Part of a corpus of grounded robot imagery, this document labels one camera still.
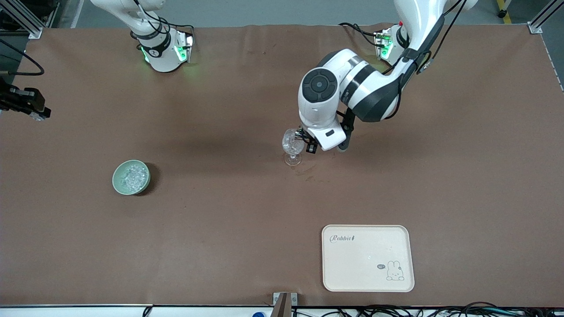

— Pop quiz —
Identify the clear stemmed wine glass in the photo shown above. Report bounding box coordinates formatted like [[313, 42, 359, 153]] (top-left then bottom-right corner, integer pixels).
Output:
[[282, 128, 305, 167]]

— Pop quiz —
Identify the clear ice cubes pile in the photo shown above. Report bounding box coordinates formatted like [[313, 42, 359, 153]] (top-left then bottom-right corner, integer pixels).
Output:
[[120, 163, 148, 193]]

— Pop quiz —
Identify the green ceramic bowl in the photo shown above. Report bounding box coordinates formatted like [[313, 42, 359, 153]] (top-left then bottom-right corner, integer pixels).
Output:
[[112, 159, 151, 196]]

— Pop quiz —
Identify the white tray with rabbit print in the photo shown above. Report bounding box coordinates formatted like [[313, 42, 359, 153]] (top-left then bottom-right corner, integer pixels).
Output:
[[322, 225, 415, 293]]

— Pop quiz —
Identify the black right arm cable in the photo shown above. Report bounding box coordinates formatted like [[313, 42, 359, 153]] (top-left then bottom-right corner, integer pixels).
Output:
[[0, 39, 45, 76]]

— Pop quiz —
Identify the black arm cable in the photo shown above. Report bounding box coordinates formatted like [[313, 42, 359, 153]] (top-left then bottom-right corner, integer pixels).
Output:
[[399, 0, 468, 75], [0, 39, 45, 76]]

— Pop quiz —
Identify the aluminium frame post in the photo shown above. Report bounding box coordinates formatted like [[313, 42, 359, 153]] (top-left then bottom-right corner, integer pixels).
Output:
[[528, 0, 564, 34], [0, 0, 44, 39]]

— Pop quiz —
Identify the black left base cable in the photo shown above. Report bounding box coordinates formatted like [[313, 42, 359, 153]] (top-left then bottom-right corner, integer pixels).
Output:
[[338, 22, 380, 47]]

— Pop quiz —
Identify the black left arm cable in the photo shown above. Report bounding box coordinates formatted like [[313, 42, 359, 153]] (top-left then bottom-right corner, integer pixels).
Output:
[[399, 0, 468, 75]]

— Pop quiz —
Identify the metal table edge bracket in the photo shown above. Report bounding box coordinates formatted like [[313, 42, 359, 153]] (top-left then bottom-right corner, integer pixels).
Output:
[[273, 292, 298, 317]]

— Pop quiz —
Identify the bundle of black cables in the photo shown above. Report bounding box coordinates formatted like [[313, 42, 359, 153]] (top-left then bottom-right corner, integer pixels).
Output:
[[291, 302, 564, 317]]

